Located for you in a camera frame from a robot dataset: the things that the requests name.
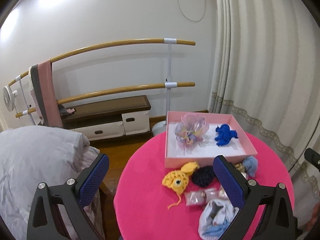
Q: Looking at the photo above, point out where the light blue fabric scrunchie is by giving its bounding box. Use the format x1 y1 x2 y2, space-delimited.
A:
242 156 258 177

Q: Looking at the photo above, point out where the yellow crochet fish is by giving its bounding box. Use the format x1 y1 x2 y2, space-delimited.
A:
162 161 200 210

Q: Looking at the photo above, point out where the grey duvet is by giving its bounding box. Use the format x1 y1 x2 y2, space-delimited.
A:
1 126 100 239

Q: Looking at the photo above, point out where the white blue printed cloth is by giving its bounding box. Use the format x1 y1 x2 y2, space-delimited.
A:
198 199 239 239

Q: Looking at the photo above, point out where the pink round table cover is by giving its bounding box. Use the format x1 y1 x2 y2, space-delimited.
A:
113 132 295 239

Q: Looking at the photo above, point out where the dark navy crochet scrunchie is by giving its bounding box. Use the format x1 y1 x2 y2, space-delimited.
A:
191 166 215 188

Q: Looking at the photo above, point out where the royal blue knitted item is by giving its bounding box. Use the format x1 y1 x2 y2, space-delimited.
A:
214 124 238 146

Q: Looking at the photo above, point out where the white barre stand left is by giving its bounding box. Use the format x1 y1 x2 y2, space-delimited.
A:
15 75 36 126

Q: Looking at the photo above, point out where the white barre stand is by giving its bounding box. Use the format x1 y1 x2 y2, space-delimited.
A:
15 75 36 126
152 38 177 135

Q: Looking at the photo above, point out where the brown top storage bench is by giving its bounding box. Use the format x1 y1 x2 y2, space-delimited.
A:
62 95 151 141

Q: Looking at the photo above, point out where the cream curtain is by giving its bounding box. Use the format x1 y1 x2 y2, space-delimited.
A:
209 0 319 229

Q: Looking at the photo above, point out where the pink grey hanging towel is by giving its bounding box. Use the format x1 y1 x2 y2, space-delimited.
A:
28 60 63 128

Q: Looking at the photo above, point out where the white barre stand right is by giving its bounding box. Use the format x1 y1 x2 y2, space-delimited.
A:
152 38 177 135

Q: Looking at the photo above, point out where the pink cardboard box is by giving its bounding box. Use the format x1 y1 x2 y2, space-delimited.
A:
164 111 258 168

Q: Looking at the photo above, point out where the pastel organza scrunchie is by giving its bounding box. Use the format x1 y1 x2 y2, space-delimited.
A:
175 113 209 155

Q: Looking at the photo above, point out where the lower wooden ballet bar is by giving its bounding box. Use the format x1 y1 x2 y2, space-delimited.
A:
15 81 196 119

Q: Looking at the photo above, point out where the wooden ballet bar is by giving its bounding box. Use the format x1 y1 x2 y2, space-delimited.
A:
7 38 196 87
15 81 196 119

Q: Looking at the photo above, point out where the upper wooden ballet bar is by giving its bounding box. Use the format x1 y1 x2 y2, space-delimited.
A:
7 38 196 87

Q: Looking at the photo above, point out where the clear pouch with hair ties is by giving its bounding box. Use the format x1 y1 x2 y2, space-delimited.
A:
184 188 228 206

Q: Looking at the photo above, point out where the white wall cable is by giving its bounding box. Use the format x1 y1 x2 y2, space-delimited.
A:
173 0 208 23

